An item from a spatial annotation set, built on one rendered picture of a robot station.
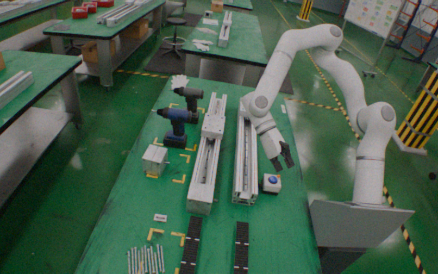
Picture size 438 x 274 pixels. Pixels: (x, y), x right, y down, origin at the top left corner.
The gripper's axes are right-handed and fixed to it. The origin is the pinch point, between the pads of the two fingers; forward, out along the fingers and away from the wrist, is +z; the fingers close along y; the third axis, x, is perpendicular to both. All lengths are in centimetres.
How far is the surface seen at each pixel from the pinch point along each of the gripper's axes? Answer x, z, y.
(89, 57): -60, -226, -220
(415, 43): 1093, -150, -398
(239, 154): -2.7, -13.5, -29.3
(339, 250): 11.4, 44.6, -5.8
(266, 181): 0.9, 3.8, -22.1
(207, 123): -8, -35, -37
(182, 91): -12, -59, -42
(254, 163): 0.6, -6.3, -25.4
